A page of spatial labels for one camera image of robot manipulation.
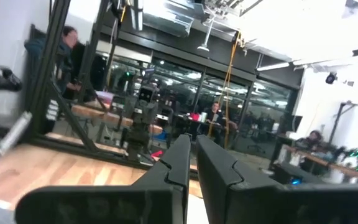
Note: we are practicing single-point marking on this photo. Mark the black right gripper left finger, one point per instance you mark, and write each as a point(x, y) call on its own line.
point(104, 205)

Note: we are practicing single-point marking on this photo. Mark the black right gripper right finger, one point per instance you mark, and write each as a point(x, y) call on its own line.
point(259, 205)

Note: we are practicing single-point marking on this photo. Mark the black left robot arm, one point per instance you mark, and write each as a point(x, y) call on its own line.
point(138, 140)

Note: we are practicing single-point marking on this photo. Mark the wooden top workbench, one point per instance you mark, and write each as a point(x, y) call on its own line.
point(110, 117)

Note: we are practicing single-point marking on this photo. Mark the black box with blue light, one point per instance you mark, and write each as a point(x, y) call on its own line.
point(291, 174)

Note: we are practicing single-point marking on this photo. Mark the person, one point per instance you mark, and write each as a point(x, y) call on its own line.
point(314, 137)
point(68, 37)
point(215, 109)

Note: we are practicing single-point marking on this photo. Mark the cluttered wooden desk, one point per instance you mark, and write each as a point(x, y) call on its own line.
point(319, 161)

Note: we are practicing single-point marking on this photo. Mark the white hanging lamp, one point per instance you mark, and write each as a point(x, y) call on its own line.
point(204, 47)

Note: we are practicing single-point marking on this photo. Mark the white tube light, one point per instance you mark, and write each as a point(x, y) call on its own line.
point(272, 66)

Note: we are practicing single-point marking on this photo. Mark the black metal table frame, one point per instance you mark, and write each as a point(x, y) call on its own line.
point(47, 77)

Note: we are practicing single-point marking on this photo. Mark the black ceiling camera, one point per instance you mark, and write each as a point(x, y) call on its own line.
point(330, 77)

